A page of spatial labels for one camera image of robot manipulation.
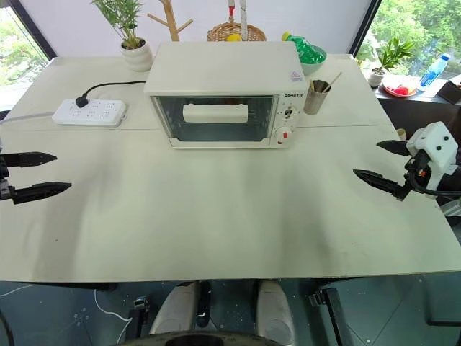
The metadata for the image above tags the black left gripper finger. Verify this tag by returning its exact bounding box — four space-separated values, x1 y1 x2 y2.
10 182 73 206
6 151 58 169

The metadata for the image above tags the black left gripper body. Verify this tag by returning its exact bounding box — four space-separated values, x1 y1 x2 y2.
0 153 17 203

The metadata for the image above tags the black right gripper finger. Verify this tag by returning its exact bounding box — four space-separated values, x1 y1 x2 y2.
352 169 405 198
376 139 412 159

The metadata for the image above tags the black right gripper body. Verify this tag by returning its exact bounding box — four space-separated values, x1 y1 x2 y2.
393 148 431 201

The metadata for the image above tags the white plate with red food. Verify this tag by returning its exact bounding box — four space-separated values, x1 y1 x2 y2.
382 81 418 99

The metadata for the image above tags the glass oven door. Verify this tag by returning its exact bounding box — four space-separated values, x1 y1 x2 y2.
150 94 279 147

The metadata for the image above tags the white toaster oven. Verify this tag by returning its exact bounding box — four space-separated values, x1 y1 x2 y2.
143 40 310 150

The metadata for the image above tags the white power strip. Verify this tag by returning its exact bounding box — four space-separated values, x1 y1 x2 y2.
51 99 128 128

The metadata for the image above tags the black box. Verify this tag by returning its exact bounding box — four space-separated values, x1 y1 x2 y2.
436 79 461 106

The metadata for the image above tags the blue water bottle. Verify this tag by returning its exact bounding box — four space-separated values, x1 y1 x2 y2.
419 53 452 88

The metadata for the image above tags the wooden stick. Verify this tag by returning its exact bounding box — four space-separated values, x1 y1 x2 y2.
323 71 344 92

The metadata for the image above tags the metal cup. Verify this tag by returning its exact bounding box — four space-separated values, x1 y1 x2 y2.
303 79 332 117

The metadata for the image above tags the small potted green plant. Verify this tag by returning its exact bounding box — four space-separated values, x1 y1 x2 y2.
367 37 416 88

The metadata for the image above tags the white knob with red mark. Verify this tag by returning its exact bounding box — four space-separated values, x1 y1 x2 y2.
274 126 293 146

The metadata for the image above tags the teal bowl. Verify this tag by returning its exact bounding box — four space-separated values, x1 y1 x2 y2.
298 45 328 76

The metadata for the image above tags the green plastic bottle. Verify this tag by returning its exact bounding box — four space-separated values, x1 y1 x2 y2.
281 31 326 65

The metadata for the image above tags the white ribbed plant pot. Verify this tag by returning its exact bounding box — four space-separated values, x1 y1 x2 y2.
120 38 156 73

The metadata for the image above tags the green leafy plant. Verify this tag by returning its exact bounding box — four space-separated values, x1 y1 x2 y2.
91 0 146 50

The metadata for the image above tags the white rounded robot foot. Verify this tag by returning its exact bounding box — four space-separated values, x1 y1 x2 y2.
148 280 203 336
254 280 297 346

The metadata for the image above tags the wooden branch rack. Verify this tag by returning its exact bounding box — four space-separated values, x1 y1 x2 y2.
147 0 194 42

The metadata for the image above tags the wicker basket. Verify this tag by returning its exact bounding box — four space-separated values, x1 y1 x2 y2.
206 22 268 43

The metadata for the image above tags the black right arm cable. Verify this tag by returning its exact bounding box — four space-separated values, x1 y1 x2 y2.
406 161 461 200

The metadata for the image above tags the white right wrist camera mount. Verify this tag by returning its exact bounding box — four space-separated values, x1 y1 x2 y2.
406 121 460 190

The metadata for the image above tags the white power strip cable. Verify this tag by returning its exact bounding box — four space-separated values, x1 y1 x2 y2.
0 112 55 126

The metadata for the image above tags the black plug with cable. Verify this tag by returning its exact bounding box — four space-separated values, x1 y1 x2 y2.
73 81 147 110

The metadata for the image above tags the white floor cable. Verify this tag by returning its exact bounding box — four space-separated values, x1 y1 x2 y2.
0 283 133 322

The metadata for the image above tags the white oven door handle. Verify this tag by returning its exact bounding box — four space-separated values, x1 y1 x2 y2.
182 103 250 124

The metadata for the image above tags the white rope basket handle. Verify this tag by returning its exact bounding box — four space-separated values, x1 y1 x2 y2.
238 0 250 40

